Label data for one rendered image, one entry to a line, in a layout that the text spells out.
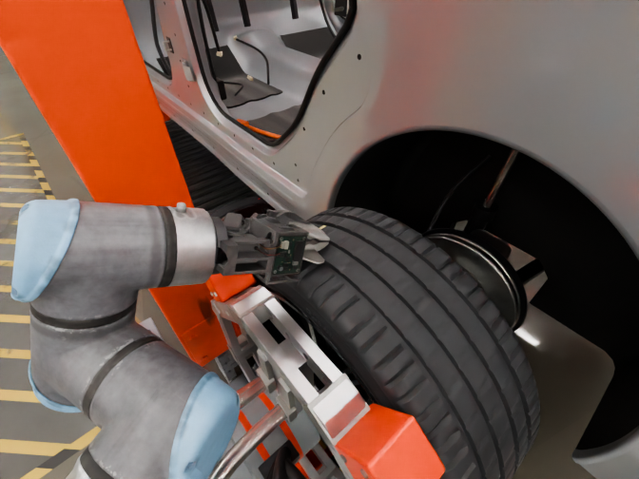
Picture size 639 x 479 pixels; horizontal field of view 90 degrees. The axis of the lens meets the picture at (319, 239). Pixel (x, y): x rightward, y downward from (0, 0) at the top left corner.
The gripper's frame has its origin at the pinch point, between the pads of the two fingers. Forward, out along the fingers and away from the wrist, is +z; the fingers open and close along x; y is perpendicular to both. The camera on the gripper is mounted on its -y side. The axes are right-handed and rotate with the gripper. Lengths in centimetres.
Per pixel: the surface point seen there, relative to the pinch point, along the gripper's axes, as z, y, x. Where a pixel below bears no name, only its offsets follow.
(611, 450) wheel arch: 45, 42, -27
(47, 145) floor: -31, -390, -35
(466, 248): 41.8, 6.0, -0.3
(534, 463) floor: 115, 29, -86
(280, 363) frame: -10.2, 8.8, -15.1
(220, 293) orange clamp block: -10.7, -11.1, -14.1
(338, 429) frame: -7.5, 19.0, -18.2
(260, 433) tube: -10.5, 8.1, -27.8
